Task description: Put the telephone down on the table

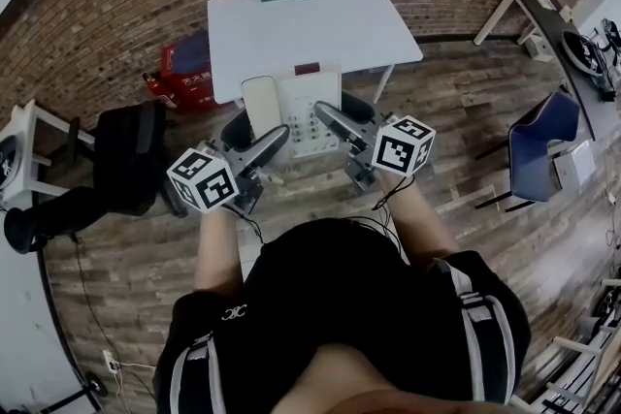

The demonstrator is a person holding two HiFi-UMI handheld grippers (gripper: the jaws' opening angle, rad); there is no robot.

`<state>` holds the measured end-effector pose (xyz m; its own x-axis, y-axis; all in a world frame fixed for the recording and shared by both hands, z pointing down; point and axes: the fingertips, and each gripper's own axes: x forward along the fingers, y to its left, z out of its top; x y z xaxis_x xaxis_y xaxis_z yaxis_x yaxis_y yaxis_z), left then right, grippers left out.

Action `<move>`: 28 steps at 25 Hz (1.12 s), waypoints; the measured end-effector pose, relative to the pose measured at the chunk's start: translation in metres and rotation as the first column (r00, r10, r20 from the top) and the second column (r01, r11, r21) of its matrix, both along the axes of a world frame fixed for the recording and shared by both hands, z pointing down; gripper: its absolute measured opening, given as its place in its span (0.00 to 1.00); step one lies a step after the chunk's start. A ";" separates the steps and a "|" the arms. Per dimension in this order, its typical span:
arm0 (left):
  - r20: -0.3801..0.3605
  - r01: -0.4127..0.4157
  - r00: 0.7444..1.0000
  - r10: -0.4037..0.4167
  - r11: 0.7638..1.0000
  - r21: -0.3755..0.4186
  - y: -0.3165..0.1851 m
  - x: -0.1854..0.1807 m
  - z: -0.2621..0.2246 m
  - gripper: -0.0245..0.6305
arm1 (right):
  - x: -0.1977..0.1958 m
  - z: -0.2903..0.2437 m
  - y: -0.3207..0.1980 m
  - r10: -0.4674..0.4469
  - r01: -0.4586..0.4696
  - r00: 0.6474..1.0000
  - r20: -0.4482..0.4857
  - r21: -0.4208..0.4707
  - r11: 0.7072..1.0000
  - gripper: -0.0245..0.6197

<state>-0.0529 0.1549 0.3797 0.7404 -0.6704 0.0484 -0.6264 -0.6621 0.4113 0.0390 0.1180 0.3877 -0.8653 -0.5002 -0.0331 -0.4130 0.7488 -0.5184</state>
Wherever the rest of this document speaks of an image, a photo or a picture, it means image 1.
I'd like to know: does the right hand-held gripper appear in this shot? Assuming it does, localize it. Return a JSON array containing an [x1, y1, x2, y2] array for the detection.
[[313, 91, 437, 196]]

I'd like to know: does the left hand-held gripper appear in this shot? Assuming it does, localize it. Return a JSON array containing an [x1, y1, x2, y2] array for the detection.
[[166, 109, 291, 216]]

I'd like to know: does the white telephone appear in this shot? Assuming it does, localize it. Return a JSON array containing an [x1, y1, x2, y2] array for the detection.
[[241, 60, 344, 160]]

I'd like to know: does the person's left forearm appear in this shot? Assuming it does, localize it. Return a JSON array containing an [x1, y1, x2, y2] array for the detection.
[[192, 207, 245, 300]]

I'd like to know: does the person's right forearm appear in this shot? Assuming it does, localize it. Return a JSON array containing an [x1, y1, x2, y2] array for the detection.
[[377, 170, 461, 275]]

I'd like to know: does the person's left hand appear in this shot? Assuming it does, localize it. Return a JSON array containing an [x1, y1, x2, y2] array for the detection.
[[257, 169, 286, 187]]

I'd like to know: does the red fire extinguisher box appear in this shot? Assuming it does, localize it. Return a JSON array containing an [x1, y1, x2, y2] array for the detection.
[[159, 44, 217, 114]]

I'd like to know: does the red fire extinguisher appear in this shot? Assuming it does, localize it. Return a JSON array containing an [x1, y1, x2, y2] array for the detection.
[[142, 71, 179, 109]]

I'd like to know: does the black office chair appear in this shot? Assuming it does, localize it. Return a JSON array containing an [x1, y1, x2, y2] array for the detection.
[[3, 100, 190, 255]]

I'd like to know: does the person's black shirt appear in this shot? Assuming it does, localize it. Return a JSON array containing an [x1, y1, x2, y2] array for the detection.
[[151, 217, 533, 414]]

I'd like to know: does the blue chair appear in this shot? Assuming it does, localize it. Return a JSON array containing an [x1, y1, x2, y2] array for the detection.
[[474, 90, 582, 213]]

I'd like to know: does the white box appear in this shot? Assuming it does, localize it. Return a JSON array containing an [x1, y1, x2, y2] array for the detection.
[[552, 140, 598, 191], [525, 32, 555, 63]]

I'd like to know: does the dark desk with white legs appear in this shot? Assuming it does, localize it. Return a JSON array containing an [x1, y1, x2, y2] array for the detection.
[[473, 0, 621, 143]]

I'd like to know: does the small white side table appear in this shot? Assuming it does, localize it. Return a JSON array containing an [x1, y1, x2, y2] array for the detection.
[[0, 98, 97, 211]]

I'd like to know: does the round black device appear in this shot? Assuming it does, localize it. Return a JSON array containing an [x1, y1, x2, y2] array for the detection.
[[561, 28, 605, 78]]

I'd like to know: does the white power strip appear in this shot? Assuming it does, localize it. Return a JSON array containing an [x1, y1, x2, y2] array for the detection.
[[101, 349, 121, 375]]

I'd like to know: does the black stand base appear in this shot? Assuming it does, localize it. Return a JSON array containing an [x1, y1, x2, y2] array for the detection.
[[26, 369, 110, 414]]

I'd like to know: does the white metal rack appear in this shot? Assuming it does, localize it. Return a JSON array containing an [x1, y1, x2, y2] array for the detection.
[[507, 276, 621, 414]]

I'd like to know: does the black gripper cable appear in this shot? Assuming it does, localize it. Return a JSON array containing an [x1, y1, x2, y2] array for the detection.
[[371, 175, 416, 266], [236, 210, 267, 244]]

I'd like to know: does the grey shoulder strap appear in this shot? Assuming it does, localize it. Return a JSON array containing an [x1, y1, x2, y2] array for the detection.
[[168, 333, 229, 414], [434, 257, 516, 404]]

